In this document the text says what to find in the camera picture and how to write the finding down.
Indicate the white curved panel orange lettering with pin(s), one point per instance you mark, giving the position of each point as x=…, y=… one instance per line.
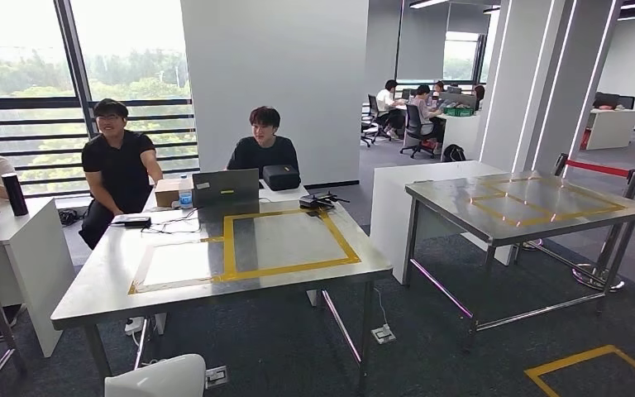
x=158, y=381

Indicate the steel workbench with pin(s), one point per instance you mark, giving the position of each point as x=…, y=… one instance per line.
x=460, y=203
x=104, y=274

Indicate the black antenna device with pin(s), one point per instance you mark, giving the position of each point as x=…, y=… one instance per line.
x=315, y=201

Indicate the white desk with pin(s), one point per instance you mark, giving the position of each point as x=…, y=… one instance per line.
x=287, y=195
x=38, y=257
x=613, y=129
x=460, y=134

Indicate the black hard case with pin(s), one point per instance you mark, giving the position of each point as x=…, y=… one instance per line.
x=282, y=178

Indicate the white block table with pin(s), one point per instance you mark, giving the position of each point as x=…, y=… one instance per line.
x=389, y=219

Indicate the grey laptop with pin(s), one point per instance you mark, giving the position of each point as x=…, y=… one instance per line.
x=224, y=189

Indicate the black office chair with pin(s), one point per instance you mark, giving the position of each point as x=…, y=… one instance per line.
x=415, y=129
x=371, y=118

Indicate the yellow tape rectangle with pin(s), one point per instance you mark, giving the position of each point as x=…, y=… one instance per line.
x=229, y=246

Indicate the clear water bottle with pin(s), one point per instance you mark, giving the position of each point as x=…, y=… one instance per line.
x=185, y=194

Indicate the black backpack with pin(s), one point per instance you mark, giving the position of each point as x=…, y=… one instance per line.
x=453, y=153

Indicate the white floor socket box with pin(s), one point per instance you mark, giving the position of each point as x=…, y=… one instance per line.
x=216, y=377
x=383, y=334

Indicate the cardboard box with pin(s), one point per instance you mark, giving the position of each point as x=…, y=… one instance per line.
x=167, y=193

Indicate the green plastic crate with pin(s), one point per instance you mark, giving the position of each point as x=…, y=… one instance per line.
x=457, y=111

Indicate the black flat device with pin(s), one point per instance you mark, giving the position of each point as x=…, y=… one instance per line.
x=131, y=222

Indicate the chrome barrier stanchion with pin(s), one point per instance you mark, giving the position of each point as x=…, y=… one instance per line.
x=634, y=181
x=560, y=163

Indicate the red barrier belt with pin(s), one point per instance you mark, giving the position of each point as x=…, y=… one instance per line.
x=597, y=167

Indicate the chrome stanchion base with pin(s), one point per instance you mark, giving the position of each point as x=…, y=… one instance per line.
x=597, y=276

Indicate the black thermos bottle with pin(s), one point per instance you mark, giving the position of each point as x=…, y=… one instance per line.
x=14, y=194

